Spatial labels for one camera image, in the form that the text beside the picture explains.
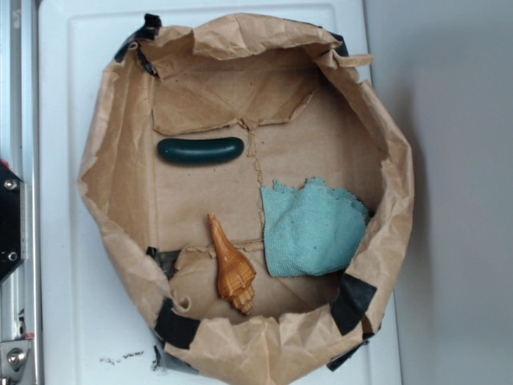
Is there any brown paper lined box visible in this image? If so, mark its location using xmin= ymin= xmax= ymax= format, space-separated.
xmin=79 ymin=14 xmax=414 ymax=384

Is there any dark green plastic pickle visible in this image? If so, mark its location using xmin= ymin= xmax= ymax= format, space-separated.
xmin=156 ymin=137 xmax=244 ymax=165

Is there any white plastic tray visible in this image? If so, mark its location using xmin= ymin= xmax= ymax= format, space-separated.
xmin=38 ymin=1 xmax=398 ymax=384

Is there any teal cloth rag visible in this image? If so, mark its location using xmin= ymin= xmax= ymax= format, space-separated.
xmin=261 ymin=177 xmax=370 ymax=277

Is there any metal frame with black bracket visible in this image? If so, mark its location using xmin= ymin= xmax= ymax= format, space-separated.
xmin=1 ymin=1 xmax=44 ymax=384

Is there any orange spiral seashell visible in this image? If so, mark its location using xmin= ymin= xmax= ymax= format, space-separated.
xmin=208 ymin=213 xmax=257 ymax=316

